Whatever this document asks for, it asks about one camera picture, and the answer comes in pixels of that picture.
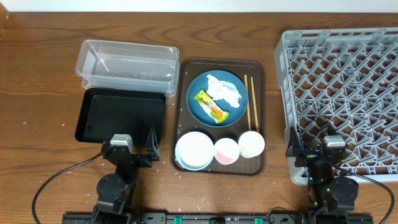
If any light blue rice bowl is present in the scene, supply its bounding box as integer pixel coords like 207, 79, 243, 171
175, 131, 215, 171

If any white green cup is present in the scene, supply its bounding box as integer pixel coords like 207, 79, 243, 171
238, 131, 266, 159

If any wooden chopstick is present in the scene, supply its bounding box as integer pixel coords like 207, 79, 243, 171
251, 77, 259, 132
244, 74, 251, 131

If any pink white cup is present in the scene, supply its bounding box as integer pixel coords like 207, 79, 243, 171
214, 138, 240, 166

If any yellow green snack wrapper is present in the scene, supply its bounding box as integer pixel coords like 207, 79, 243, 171
193, 90, 229, 124

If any white tissue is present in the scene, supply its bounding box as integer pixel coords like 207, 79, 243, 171
206, 75, 242, 108

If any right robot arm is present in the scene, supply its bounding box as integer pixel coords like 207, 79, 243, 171
285, 127, 359, 223

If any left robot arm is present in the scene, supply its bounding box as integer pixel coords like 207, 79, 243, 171
90, 127, 160, 224

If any black waste tray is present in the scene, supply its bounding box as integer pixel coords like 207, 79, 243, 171
75, 88, 165, 146

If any grey dishwasher rack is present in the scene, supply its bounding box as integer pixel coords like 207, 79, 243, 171
274, 27, 397, 182

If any brown serving tray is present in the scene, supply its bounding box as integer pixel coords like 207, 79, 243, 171
170, 58, 266, 176

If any clear plastic bin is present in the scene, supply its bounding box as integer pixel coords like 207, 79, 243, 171
75, 40, 180, 96

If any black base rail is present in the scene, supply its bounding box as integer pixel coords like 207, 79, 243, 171
61, 212, 374, 224

